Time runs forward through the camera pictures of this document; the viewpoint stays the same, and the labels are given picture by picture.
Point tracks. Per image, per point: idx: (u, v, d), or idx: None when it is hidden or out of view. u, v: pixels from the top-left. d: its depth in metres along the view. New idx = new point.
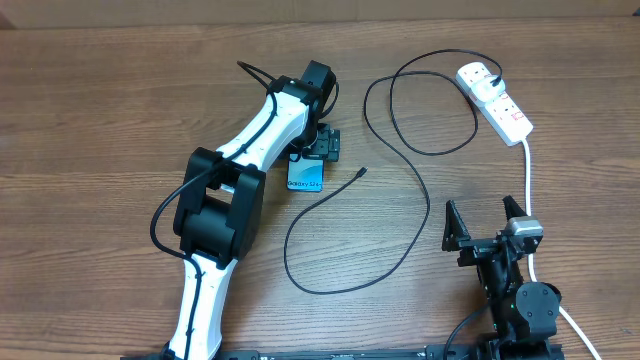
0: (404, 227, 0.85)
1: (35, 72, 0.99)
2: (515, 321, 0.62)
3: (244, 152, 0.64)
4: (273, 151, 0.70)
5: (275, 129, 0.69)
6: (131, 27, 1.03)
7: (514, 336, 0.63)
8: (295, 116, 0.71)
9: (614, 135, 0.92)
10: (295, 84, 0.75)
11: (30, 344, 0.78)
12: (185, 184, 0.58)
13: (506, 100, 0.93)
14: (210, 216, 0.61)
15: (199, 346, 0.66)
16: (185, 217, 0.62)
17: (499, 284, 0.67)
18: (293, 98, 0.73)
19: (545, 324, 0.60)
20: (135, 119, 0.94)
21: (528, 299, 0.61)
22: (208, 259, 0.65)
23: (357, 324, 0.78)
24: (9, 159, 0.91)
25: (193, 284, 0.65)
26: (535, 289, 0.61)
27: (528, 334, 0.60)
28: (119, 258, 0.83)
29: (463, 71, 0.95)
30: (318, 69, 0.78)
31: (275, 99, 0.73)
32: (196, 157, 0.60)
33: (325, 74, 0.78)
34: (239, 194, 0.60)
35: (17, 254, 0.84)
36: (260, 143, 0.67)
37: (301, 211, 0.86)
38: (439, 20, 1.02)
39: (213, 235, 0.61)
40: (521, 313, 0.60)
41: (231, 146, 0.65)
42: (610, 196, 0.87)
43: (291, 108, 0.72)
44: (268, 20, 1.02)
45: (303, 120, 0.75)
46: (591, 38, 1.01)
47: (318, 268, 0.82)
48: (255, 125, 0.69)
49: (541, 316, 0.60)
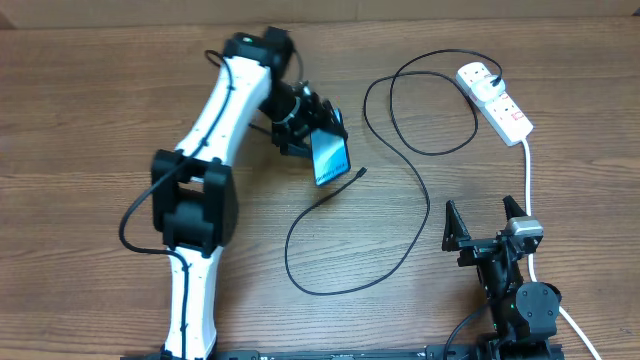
0: (404, 227, 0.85)
1: (34, 71, 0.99)
2: (515, 321, 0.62)
3: (205, 145, 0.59)
4: (239, 128, 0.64)
5: (235, 106, 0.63)
6: (131, 27, 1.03)
7: (514, 335, 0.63)
8: (255, 85, 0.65)
9: (614, 135, 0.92)
10: (251, 42, 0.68)
11: (29, 344, 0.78)
12: (150, 188, 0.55)
13: (506, 100, 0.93)
14: (187, 211, 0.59)
15: (195, 340, 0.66)
16: (160, 213, 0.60)
17: (498, 284, 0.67)
18: (249, 62, 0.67)
19: (545, 324, 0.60)
20: (135, 119, 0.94)
21: (528, 299, 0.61)
22: (192, 251, 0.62)
23: (357, 324, 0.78)
24: (9, 158, 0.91)
25: (181, 277, 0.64)
26: (534, 289, 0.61)
27: (527, 334, 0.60)
28: (119, 258, 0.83)
29: (464, 71, 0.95)
30: (275, 32, 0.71)
31: (230, 68, 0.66)
32: (156, 160, 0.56)
33: (284, 35, 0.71)
34: (208, 192, 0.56)
35: (16, 254, 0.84)
36: (221, 129, 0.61)
37: (302, 211, 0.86)
38: (439, 20, 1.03)
39: (193, 230, 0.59)
40: (522, 313, 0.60)
41: (190, 140, 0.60)
42: (610, 196, 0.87)
43: (249, 76, 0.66)
44: (268, 20, 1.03)
45: (267, 84, 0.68)
46: (591, 38, 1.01)
47: (318, 268, 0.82)
48: (213, 105, 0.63)
49: (541, 315, 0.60)
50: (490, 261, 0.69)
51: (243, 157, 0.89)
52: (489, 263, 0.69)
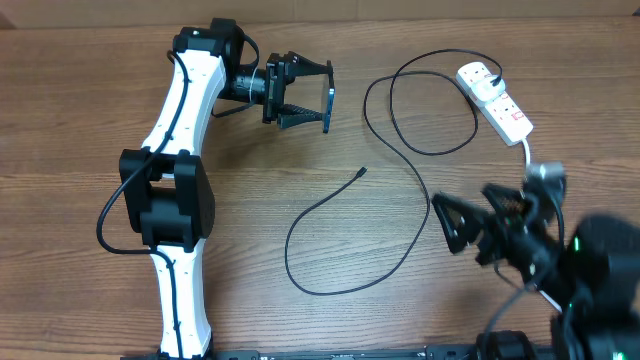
0: (404, 227, 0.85)
1: (35, 71, 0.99)
2: (587, 271, 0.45)
3: (170, 139, 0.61)
4: (203, 117, 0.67)
5: (194, 98, 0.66)
6: (132, 27, 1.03)
7: (586, 287, 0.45)
8: (210, 75, 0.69)
9: (614, 135, 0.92)
10: (199, 35, 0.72)
11: (29, 344, 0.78)
12: (121, 187, 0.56)
13: (506, 100, 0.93)
14: (163, 208, 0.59)
15: (190, 338, 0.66)
16: (136, 213, 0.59)
17: (541, 260, 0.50)
18: (201, 55, 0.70)
19: (631, 256, 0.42)
20: (135, 119, 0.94)
21: (596, 231, 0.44)
22: (175, 247, 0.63)
23: (358, 324, 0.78)
24: (9, 158, 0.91)
25: (166, 275, 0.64)
26: (602, 220, 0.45)
27: (606, 275, 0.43)
28: (119, 258, 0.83)
29: (464, 71, 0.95)
30: (222, 23, 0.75)
31: (182, 62, 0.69)
32: (124, 161, 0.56)
33: (232, 25, 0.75)
34: (179, 185, 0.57)
35: (17, 254, 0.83)
36: (184, 123, 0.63)
37: (301, 211, 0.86)
38: (439, 20, 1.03)
39: (171, 226, 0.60)
40: (592, 245, 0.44)
41: (154, 136, 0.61)
42: (611, 196, 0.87)
43: (204, 68, 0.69)
44: (268, 20, 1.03)
45: (222, 73, 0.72)
46: (591, 38, 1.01)
47: (318, 268, 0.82)
48: (172, 101, 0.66)
49: (628, 286, 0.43)
50: (518, 234, 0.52)
51: (242, 158, 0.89)
52: (519, 238, 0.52)
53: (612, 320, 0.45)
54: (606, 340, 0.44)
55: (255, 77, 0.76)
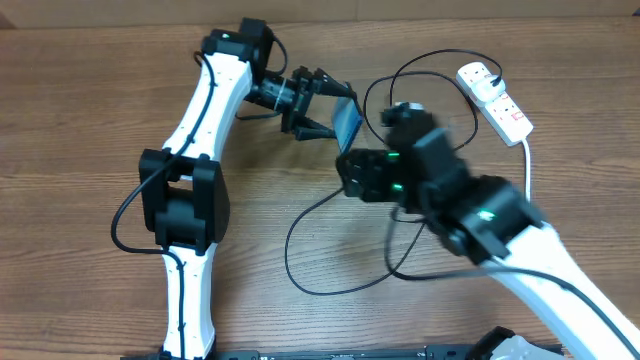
0: (404, 227, 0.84)
1: (35, 71, 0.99)
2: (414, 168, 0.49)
3: (192, 142, 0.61)
4: (224, 122, 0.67)
5: (218, 102, 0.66)
6: (132, 26, 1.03)
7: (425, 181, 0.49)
8: (237, 80, 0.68)
9: (614, 135, 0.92)
10: (230, 37, 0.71)
11: (30, 344, 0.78)
12: (139, 187, 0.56)
13: (506, 100, 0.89)
14: (179, 210, 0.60)
15: (193, 339, 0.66)
16: (152, 213, 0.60)
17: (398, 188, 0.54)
18: (230, 58, 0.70)
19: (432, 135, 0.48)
20: (135, 119, 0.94)
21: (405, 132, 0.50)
22: (187, 249, 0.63)
23: (358, 324, 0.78)
24: (8, 158, 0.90)
25: (175, 276, 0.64)
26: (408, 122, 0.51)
27: (419, 157, 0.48)
28: (119, 258, 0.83)
29: (463, 71, 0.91)
30: (254, 25, 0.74)
31: (209, 64, 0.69)
32: (145, 160, 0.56)
33: (264, 29, 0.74)
34: (197, 189, 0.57)
35: (16, 254, 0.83)
36: (207, 127, 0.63)
37: (302, 211, 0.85)
38: (440, 20, 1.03)
39: (185, 228, 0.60)
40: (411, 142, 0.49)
41: (176, 138, 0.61)
42: (610, 196, 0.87)
43: (231, 71, 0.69)
44: (269, 20, 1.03)
45: (249, 78, 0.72)
46: (591, 38, 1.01)
47: (317, 268, 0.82)
48: (197, 103, 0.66)
49: (447, 155, 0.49)
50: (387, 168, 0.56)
51: (248, 158, 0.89)
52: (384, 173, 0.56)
53: (464, 193, 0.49)
54: (471, 214, 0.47)
55: (285, 85, 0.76)
